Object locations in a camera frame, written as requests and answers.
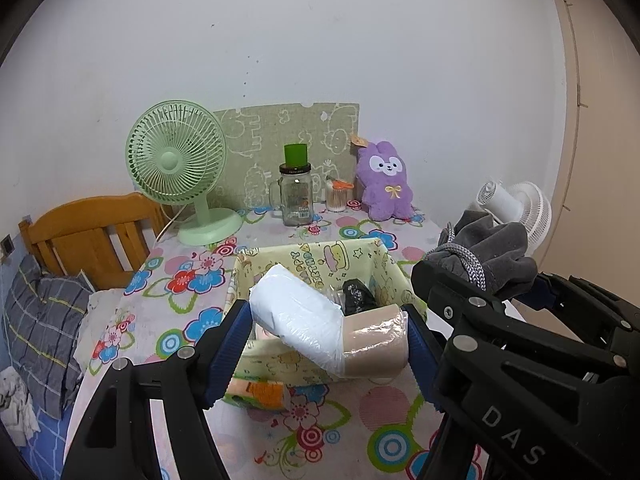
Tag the wooden bed headboard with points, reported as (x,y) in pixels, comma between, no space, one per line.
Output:
(75,220)

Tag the white standing fan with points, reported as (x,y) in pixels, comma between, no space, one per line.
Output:
(525,205)

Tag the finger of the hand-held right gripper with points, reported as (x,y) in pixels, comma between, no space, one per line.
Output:
(450,290)
(545,292)

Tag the plastic-wrapped white beige roll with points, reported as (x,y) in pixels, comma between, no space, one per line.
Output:
(300,310)

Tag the grey plaid pillow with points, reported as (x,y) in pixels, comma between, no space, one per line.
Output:
(45,325)

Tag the yellow printed fabric basket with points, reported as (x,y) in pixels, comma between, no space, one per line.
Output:
(310,265)

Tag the green desk fan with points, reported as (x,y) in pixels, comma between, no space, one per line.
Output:
(170,160)

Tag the cotton swab container orange lid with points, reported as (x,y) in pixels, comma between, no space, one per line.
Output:
(336,200)

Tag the beige wardrobe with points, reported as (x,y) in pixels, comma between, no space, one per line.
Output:
(600,135)

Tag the purple plush bunny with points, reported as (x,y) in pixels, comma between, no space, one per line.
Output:
(385,195)

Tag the blue bed sheet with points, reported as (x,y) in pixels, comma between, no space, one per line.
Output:
(50,440)

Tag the clear plastic package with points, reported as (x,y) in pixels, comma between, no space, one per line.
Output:
(331,294)

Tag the green printed board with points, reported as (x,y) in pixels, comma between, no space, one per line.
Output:
(280,135)

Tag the glass jar with green lid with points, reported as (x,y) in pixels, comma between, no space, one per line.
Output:
(296,200)

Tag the floral tablecloth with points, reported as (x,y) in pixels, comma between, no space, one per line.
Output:
(320,435)

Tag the wall socket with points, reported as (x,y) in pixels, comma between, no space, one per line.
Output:
(7,246)

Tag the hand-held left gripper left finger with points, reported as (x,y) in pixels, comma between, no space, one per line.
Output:
(230,345)

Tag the white crumpled cloth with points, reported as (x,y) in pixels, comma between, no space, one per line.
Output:
(17,400)

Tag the black cloth bundle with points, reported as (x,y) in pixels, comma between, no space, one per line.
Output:
(357,295)

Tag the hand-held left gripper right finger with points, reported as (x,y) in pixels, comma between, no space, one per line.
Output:
(419,350)

